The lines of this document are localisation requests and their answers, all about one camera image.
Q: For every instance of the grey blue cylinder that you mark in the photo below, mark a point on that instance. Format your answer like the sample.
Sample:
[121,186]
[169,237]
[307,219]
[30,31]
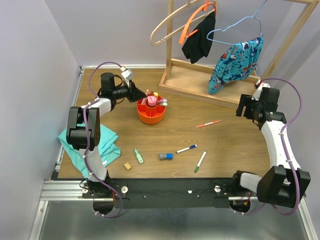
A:
[166,156]

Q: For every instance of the blue wire hanger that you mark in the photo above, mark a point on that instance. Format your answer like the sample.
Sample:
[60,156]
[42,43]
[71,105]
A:
[248,26]

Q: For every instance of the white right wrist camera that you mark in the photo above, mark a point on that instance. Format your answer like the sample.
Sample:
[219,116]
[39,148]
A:
[259,89]

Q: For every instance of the orange transparent pen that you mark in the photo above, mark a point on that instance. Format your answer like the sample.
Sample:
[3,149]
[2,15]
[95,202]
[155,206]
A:
[208,124]

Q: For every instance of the wooden clothes rack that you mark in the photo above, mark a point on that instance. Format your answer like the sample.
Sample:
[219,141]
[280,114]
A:
[191,80]

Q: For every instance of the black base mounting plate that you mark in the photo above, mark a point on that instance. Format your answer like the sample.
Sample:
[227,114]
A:
[169,193]

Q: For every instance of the pink cap white marker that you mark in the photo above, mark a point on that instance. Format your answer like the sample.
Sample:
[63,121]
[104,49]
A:
[144,100]

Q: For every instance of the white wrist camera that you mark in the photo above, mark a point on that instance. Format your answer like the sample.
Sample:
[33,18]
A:
[259,89]
[127,74]

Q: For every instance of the beige wooden hanger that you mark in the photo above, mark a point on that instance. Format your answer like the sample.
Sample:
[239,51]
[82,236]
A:
[168,21]

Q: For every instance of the black hanging garment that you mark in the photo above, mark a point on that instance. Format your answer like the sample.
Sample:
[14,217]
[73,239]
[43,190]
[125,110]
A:
[197,45]

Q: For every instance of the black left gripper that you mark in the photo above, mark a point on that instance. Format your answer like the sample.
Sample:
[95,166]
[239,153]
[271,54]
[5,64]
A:
[134,94]

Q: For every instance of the aluminium frame rail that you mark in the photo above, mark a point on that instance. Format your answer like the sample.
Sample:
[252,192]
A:
[65,190]

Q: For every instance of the small wooden block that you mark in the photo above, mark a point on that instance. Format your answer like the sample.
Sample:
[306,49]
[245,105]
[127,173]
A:
[127,166]

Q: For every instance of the teal folded cloth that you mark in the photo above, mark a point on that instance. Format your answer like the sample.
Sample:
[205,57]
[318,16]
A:
[107,149]

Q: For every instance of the blue fish pattern garment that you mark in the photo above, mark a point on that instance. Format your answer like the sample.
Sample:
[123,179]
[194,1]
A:
[236,64]

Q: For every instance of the green blue highlighter pen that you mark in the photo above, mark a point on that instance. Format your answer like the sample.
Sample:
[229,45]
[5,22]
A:
[164,104]

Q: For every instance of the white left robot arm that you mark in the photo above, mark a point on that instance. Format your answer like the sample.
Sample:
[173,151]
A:
[83,130]

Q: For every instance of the orange round desk organizer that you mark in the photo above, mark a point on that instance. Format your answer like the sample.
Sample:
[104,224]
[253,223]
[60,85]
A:
[150,115]

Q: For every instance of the orange plastic hanger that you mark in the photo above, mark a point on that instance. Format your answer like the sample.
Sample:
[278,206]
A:
[210,6]

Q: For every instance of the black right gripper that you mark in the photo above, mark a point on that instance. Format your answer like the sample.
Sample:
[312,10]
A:
[245,100]

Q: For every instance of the blue cap white marker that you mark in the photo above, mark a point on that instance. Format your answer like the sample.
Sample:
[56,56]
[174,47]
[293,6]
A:
[187,148]

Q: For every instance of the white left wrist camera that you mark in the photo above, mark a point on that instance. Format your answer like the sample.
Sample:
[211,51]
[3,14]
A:
[127,74]

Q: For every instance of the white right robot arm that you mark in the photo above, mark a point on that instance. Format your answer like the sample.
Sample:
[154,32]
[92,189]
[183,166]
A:
[285,182]

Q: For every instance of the green cap white marker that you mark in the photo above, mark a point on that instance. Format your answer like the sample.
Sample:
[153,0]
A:
[200,161]

